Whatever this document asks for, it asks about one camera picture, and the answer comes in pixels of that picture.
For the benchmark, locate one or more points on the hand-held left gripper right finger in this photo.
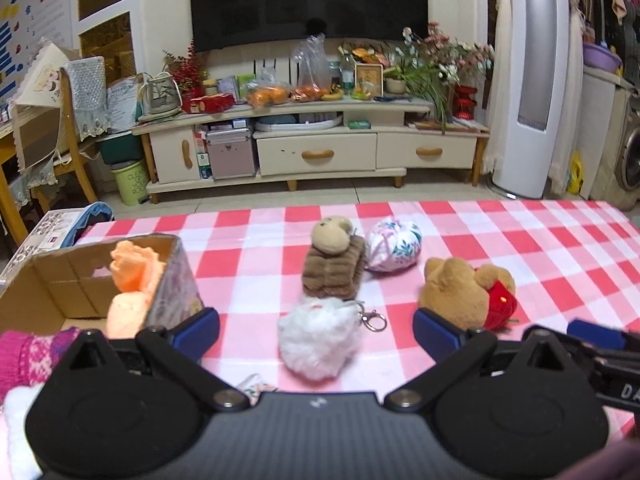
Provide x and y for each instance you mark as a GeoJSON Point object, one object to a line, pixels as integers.
{"type": "Point", "coordinates": [435, 332]}

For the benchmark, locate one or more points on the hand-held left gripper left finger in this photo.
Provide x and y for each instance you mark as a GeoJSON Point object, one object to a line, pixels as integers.
{"type": "Point", "coordinates": [197, 332]}

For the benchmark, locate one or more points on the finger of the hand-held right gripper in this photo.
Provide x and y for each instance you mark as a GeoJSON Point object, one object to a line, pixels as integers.
{"type": "Point", "coordinates": [597, 334]}

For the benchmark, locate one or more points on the orange towel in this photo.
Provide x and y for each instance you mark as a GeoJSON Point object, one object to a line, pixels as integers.
{"type": "Point", "coordinates": [137, 272]}

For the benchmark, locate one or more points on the cardboard box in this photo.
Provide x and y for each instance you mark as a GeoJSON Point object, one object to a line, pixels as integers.
{"type": "Point", "coordinates": [50, 285]}

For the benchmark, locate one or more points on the pink knitted sock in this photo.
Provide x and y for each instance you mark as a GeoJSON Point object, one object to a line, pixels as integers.
{"type": "Point", "coordinates": [30, 360]}

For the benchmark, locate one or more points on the brown bear plush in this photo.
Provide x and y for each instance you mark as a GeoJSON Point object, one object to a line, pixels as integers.
{"type": "Point", "coordinates": [455, 292]}

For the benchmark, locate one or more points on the red checkered tablecloth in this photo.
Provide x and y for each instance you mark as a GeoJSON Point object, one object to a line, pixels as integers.
{"type": "Point", "coordinates": [550, 260]}

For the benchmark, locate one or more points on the floral fabric pouch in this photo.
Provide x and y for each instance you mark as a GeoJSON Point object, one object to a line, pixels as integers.
{"type": "Point", "coordinates": [395, 245]}

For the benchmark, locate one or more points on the brown monkey plush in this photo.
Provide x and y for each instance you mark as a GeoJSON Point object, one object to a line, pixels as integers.
{"type": "Point", "coordinates": [332, 265]}

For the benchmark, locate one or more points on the blue denim cloth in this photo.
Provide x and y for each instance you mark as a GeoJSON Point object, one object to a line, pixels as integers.
{"type": "Point", "coordinates": [95, 217]}

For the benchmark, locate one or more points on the yellow plastic bottle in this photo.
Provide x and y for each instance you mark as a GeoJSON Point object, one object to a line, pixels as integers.
{"type": "Point", "coordinates": [575, 175]}

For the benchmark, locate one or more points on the green trash bin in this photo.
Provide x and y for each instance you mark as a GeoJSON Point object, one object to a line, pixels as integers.
{"type": "Point", "coordinates": [131, 182]}

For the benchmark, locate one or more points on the washing machine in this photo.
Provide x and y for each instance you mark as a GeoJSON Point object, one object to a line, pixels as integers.
{"type": "Point", "coordinates": [627, 160]}

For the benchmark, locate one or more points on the pale storage box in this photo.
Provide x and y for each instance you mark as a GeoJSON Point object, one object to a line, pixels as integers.
{"type": "Point", "coordinates": [232, 157]}

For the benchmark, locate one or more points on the white printed carton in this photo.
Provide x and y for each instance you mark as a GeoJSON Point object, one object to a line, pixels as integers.
{"type": "Point", "coordinates": [45, 232]}

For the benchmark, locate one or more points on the white utility cabinet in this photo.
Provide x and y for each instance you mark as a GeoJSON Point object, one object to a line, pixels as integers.
{"type": "Point", "coordinates": [600, 130]}

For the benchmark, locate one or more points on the wooden chair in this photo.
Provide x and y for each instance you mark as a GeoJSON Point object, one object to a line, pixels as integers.
{"type": "Point", "coordinates": [75, 160]}

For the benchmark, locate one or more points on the cream television cabinet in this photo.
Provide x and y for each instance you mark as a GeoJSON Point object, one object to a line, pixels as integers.
{"type": "Point", "coordinates": [320, 152]}

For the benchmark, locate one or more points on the red gift box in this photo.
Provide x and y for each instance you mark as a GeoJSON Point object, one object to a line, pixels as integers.
{"type": "Point", "coordinates": [207, 102]}

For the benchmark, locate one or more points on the red candle holder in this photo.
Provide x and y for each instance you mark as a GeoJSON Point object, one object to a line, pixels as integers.
{"type": "Point", "coordinates": [463, 102]}

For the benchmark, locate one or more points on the glass kettle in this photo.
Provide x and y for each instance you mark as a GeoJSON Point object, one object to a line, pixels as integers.
{"type": "Point", "coordinates": [160, 95]}

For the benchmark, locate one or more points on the bag of oranges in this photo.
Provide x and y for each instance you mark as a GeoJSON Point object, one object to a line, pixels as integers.
{"type": "Point", "coordinates": [269, 94]}

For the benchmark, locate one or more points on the white curtain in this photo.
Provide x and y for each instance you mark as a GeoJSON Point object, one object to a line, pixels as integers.
{"type": "Point", "coordinates": [497, 85]}

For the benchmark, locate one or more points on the white tower air conditioner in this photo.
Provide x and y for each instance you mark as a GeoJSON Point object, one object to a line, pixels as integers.
{"type": "Point", "coordinates": [535, 85]}

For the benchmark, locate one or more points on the bananas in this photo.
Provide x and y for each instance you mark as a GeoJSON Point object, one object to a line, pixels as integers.
{"type": "Point", "coordinates": [332, 95]}

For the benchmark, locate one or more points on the red berry branch decoration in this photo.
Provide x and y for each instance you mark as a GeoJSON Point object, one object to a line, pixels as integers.
{"type": "Point", "coordinates": [187, 67]}

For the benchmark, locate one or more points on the silver lace cloth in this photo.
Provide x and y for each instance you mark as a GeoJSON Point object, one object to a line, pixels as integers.
{"type": "Point", "coordinates": [87, 90]}

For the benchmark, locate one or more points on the pink and white flower bouquet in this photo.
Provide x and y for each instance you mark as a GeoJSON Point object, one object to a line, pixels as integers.
{"type": "Point", "coordinates": [440, 60]}

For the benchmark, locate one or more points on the purple plastic basin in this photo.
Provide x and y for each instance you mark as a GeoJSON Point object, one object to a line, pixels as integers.
{"type": "Point", "coordinates": [602, 57]}

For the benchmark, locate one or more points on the clear plastic bag of fruit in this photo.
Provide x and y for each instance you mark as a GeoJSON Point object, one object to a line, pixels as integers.
{"type": "Point", "coordinates": [312, 70]}

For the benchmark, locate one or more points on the black television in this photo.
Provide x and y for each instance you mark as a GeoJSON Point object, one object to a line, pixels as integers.
{"type": "Point", "coordinates": [310, 0]}

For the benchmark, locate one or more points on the wooden picture frame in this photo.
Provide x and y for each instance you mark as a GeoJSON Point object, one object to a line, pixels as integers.
{"type": "Point", "coordinates": [369, 81]}

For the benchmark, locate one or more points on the wall poster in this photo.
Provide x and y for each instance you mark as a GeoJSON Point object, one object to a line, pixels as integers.
{"type": "Point", "coordinates": [30, 20]}

